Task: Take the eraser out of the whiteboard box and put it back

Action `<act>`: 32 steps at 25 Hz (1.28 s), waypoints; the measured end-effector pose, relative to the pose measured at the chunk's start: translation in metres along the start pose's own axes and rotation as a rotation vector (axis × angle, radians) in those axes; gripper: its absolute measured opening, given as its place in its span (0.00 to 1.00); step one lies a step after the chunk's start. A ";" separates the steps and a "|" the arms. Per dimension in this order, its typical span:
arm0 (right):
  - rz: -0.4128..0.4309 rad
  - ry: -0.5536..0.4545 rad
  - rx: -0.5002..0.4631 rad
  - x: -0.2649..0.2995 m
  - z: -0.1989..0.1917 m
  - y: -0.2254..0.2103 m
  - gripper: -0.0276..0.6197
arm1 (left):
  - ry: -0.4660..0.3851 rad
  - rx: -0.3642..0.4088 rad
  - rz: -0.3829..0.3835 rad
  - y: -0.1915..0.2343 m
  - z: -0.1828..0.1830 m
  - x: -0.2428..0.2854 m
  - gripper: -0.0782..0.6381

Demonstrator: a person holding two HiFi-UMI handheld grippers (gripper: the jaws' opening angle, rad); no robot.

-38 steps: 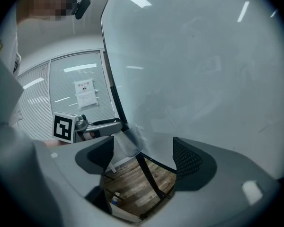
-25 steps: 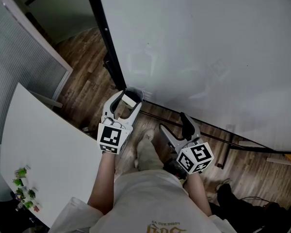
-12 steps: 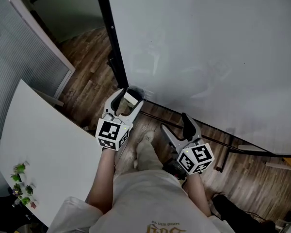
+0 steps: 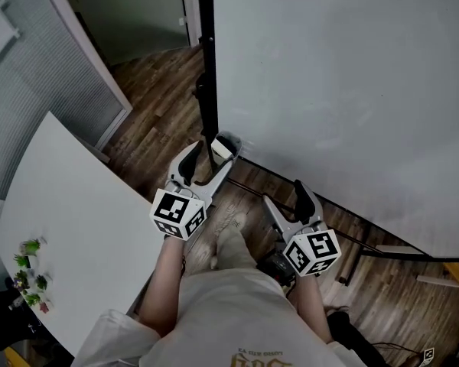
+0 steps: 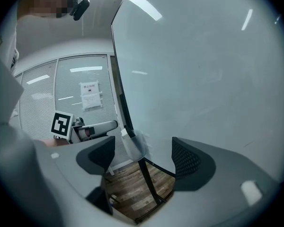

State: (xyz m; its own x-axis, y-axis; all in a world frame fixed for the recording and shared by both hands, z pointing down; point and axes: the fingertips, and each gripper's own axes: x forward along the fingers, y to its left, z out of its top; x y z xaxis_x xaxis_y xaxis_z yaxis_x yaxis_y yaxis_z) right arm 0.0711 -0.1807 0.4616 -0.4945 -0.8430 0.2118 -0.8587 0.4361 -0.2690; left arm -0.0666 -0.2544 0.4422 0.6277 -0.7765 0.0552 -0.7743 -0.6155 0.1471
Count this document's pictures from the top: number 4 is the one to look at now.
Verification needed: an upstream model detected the person's right forearm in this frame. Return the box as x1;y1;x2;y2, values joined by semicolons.
295;275;334;346

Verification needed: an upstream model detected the person's beige trouser leg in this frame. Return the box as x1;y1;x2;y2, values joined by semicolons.
215;227;259;271

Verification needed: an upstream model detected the black bag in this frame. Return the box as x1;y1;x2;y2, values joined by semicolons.
326;309;420;367

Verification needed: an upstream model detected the white table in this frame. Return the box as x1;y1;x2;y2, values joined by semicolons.
0;111;166;357

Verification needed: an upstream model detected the person's light shoe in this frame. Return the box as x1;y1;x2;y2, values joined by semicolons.
213;209;250;241

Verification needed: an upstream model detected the person's white shirt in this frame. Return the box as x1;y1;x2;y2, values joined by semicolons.
70;268;373;367

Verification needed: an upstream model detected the black chair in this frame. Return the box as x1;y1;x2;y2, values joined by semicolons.
0;287;63;359

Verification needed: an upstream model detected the large white whiteboard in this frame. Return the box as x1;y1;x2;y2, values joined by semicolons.
194;0;459;287

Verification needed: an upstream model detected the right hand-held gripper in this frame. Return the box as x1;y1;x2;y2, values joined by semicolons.
261;179;342;278

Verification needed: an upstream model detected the yellow wooden board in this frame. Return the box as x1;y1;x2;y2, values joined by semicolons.
3;345;32;367

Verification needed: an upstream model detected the person's left forearm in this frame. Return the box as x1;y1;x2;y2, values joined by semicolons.
137;237;185;338

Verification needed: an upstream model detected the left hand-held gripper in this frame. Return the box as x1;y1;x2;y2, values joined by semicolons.
149;140;239;241

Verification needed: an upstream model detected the clear plastic cup holder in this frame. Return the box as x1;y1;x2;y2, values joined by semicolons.
213;131;243;161

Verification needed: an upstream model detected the group of small potted plants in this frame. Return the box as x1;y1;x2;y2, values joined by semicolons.
12;236;55;315

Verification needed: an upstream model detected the frosted glass door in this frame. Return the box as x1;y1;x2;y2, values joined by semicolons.
55;0;193;67

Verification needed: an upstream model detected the white whiteboard eraser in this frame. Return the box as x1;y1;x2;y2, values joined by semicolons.
210;138;234;161

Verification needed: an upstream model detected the black waist device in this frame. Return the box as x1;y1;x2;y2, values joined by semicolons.
256;252;297;286

